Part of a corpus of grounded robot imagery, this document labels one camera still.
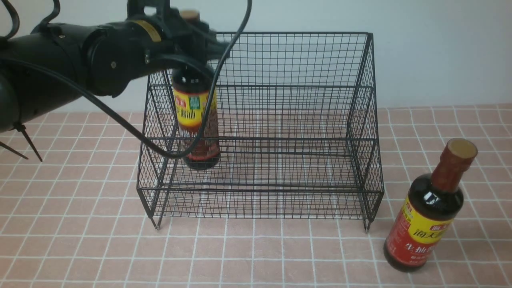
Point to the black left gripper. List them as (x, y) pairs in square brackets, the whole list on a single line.
[(162, 37)]

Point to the soy sauce bottle brown label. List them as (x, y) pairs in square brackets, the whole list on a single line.
[(190, 89)]

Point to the soy sauce bottle red label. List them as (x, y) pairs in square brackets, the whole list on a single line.
[(430, 206)]

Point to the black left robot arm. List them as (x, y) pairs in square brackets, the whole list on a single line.
[(102, 59)]

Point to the black wire mesh shelf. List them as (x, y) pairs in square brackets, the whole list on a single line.
[(298, 135)]

